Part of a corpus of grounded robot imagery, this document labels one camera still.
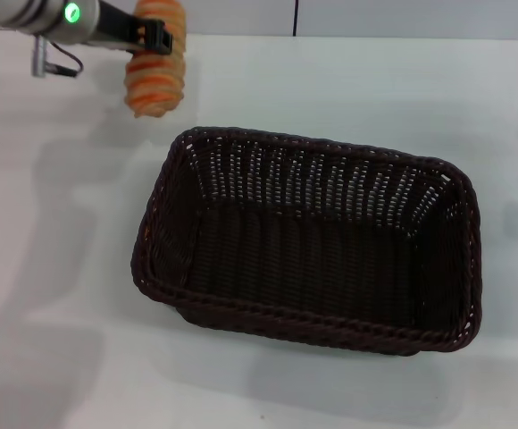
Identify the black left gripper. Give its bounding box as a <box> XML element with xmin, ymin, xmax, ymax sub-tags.
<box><xmin>89</xmin><ymin>0</ymin><xmax>173</xmax><ymax>57</ymax></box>

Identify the orange striped spiral bread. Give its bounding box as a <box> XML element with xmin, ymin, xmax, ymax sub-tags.
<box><xmin>123</xmin><ymin>0</ymin><xmax>188</xmax><ymax>120</ymax></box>

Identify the silver metal cable connector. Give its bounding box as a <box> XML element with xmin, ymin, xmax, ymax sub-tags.
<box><xmin>30</xmin><ymin>37</ymin><xmax>48</xmax><ymax>78</ymax></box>

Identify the dark brown woven basket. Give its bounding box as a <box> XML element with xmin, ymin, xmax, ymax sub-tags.
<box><xmin>129</xmin><ymin>125</ymin><xmax>484</xmax><ymax>358</ymax></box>

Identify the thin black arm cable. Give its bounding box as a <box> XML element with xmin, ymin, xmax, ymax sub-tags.
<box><xmin>44</xmin><ymin>41</ymin><xmax>84</xmax><ymax>78</ymax></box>

